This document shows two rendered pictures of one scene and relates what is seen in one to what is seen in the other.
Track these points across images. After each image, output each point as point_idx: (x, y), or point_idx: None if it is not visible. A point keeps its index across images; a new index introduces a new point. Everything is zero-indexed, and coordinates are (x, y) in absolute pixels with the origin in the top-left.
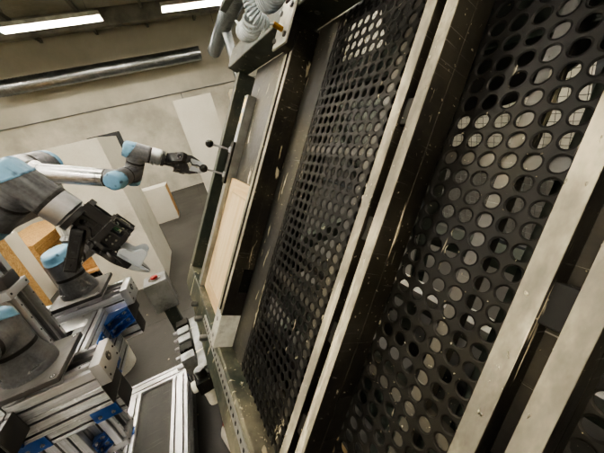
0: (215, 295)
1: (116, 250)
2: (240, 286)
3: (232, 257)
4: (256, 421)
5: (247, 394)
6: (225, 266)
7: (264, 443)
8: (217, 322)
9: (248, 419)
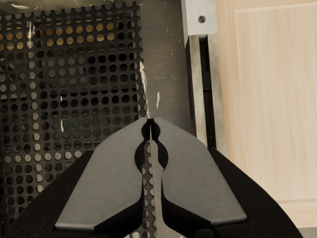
0: (309, 2)
1: (213, 233)
2: (190, 91)
3: (217, 128)
4: (55, 5)
5: (93, 3)
6: (304, 67)
7: (30, 8)
8: (198, 14)
9: (55, 0)
